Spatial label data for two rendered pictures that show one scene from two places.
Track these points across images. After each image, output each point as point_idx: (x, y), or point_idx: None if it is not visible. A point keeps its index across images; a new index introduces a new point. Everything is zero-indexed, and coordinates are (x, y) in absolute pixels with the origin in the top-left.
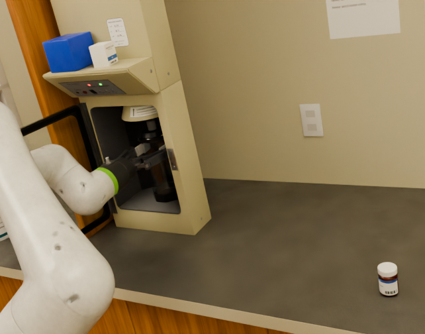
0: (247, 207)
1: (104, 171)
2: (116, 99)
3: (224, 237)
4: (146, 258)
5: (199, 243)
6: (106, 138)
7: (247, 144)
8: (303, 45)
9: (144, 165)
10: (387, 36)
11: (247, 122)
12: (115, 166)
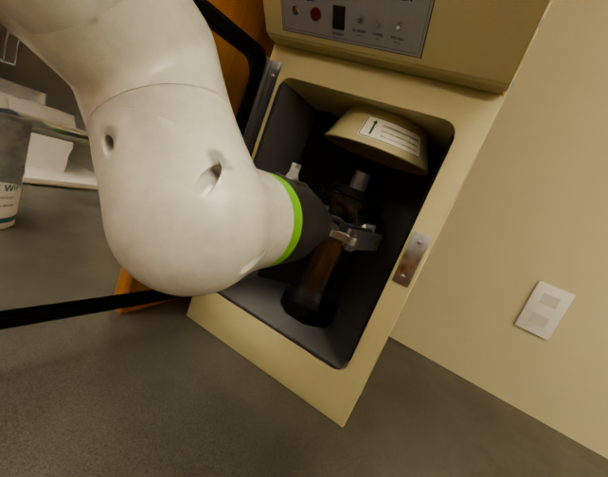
0: (416, 396)
1: (284, 185)
2: (363, 78)
3: (414, 475)
4: (234, 460)
5: (362, 468)
6: (269, 158)
7: (413, 290)
8: None
9: (349, 238)
10: None
11: (433, 264)
12: (308, 196)
